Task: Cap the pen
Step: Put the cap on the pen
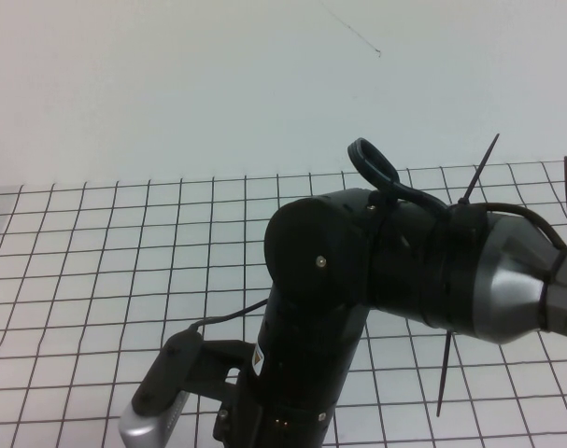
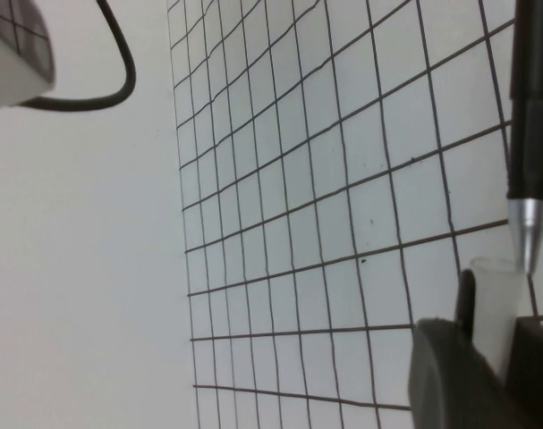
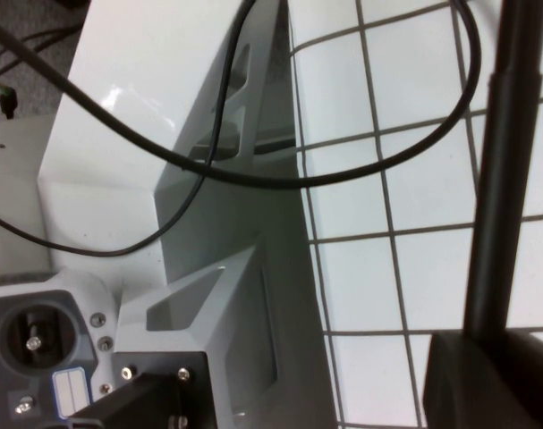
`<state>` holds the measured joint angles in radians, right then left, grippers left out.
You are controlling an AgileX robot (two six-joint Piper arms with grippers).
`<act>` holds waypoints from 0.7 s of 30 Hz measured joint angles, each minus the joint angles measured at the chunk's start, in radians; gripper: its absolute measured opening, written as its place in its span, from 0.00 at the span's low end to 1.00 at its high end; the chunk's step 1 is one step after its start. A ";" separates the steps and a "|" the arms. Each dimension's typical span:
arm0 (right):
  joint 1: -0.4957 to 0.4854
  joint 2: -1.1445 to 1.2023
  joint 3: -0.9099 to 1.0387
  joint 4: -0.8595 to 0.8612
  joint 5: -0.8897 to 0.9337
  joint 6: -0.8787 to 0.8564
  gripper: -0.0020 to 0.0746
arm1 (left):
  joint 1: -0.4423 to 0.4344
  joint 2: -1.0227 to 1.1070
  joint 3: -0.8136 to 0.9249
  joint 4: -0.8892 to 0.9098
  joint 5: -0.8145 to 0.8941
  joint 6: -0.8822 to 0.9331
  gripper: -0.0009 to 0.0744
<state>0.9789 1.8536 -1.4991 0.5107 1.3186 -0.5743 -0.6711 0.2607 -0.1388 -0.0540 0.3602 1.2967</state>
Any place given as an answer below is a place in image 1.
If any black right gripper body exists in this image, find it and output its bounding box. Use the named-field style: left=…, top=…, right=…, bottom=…
left=212, top=403, right=335, bottom=448

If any black right camera mount bracket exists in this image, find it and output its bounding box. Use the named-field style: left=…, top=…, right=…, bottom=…
left=196, top=339, right=265, bottom=412

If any black right camera cable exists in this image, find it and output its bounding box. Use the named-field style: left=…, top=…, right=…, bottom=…
left=189, top=298, right=271, bottom=335

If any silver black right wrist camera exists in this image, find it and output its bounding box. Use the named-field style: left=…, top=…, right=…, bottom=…
left=118, top=329, right=205, bottom=448

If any black looped right arm cable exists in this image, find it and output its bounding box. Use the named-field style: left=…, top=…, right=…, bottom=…
left=347, top=137, right=567, bottom=251

